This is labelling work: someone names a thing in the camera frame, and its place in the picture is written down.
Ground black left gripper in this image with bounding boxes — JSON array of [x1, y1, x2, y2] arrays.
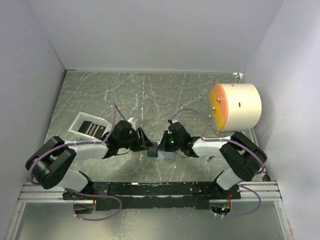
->
[[118, 127, 155, 153]]

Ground green card holder wallet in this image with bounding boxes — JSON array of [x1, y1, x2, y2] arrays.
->
[[143, 141, 176, 160]]

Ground black credit card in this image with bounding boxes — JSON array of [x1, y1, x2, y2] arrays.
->
[[147, 147, 158, 159]]

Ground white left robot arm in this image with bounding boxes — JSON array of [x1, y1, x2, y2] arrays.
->
[[25, 120, 154, 200]]

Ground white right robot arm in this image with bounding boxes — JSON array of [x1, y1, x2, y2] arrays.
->
[[157, 122, 268, 199]]

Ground white card tray box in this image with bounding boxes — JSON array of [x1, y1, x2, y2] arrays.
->
[[68, 112, 112, 141]]

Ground black cards in tray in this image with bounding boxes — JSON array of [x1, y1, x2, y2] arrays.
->
[[78, 120, 106, 138]]

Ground white cylinder with orange lid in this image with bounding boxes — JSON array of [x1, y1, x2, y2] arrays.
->
[[209, 83, 262, 132]]

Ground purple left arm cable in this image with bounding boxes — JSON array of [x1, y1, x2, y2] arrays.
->
[[27, 102, 131, 221]]

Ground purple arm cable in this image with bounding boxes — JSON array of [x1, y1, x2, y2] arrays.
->
[[27, 102, 131, 221], [169, 108, 266, 218]]

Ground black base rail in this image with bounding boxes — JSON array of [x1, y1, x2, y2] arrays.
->
[[62, 180, 241, 211]]

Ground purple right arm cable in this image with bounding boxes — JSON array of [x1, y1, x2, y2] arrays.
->
[[169, 108, 266, 218]]

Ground aluminium frame profile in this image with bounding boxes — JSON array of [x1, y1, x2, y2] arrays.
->
[[18, 182, 65, 203]]

